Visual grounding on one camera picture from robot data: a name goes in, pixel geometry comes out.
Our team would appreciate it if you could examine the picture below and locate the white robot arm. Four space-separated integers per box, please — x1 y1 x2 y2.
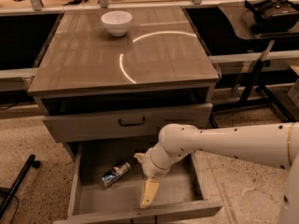
135 122 299 224

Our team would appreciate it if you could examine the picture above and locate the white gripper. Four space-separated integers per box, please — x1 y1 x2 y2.
134 148 170 208

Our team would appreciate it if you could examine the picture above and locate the blue silver redbull can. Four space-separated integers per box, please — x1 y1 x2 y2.
101 161 132 187

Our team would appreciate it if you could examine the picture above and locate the white ceramic bowl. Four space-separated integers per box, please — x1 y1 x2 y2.
101 10 133 36

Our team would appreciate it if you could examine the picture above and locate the open grey middle drawer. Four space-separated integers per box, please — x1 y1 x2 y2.
55 135 222 224

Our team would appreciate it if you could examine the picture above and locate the black stand leg with wheel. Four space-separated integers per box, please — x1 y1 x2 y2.
0 154 40 218

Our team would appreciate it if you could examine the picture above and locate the black VR headset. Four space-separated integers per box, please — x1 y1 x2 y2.
244 0 299 33

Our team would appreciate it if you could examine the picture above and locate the black rolling side table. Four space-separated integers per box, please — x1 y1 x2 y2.
213 2 299 122

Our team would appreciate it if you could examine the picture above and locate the black drawer handle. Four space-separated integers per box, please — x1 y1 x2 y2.
118 117 146 127

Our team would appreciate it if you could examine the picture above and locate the grey drawer cabinet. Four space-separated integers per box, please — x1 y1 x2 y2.
27 5 222 224

